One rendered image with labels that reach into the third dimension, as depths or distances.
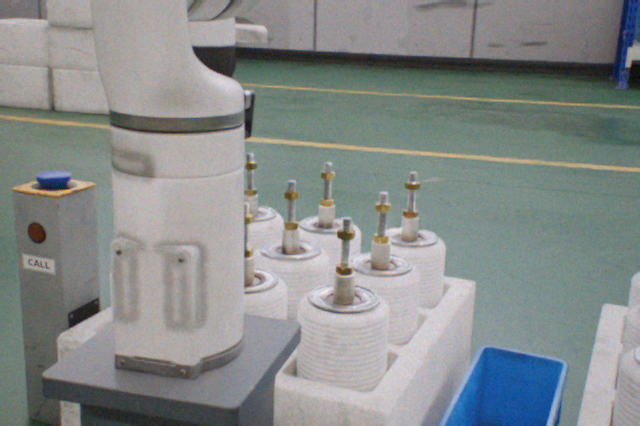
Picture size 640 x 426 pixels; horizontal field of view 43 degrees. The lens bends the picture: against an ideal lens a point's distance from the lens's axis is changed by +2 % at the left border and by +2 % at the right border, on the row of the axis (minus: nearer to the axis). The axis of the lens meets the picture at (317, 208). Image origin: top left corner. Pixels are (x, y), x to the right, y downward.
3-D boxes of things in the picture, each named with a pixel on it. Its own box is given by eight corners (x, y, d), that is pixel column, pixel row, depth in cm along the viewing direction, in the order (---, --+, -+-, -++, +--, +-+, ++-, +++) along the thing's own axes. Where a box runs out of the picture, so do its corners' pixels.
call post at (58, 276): (70, 431, 104) (57, 198, 96) (26, 419, 107) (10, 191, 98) (105, 405, 110) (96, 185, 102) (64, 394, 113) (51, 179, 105)
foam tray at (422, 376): (379, 578, 80) (387, 412, 75) (62, 478, 94) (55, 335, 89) (467, 398, 114) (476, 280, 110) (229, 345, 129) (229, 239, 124)
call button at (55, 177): (56, 194, 98) (55, 178, 97) (30, 190, 99) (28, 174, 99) (78, 187, 101) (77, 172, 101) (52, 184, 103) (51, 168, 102)
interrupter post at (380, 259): (394, 268, 93) (395, 241, 93) (382, 273, 92) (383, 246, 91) (377, 263, 95) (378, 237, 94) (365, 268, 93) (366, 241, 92)
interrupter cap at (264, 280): (266, 300, 83) (266, 294, 83) (198, 292, 85) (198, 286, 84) (286, 276, 90) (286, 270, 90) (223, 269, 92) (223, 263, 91)
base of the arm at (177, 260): (214, 383, 55) (212, 138, 50) (93, 364, 57) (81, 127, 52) (261, 330, 63) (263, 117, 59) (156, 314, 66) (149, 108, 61)
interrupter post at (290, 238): (290, 258, 96) (291, 232, 95) (276, 253, 97) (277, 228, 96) (304, 253, 98) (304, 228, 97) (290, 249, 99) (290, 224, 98)
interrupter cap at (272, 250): (292, 268, 92) (292, 262, 92) (247, 253, 97) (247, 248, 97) (333, 253, 98) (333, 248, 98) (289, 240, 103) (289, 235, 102)
